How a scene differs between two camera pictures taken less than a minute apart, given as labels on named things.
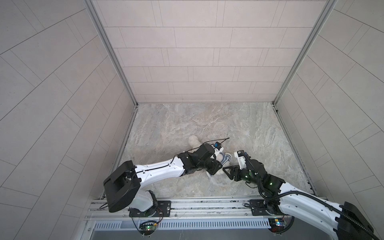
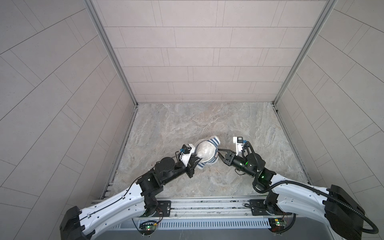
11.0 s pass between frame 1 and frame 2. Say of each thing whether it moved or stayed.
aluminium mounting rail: stayed
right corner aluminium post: stayed
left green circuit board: stayed
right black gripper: moved
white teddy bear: moved
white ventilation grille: stayed
